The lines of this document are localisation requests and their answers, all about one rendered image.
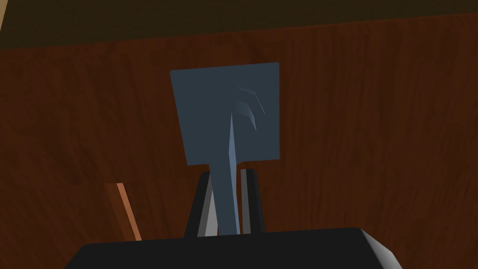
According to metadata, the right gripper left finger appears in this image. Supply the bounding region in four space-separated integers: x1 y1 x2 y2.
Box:
184 171 219 239

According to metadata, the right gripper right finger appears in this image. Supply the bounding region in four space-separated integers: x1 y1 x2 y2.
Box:
239 168 266 235

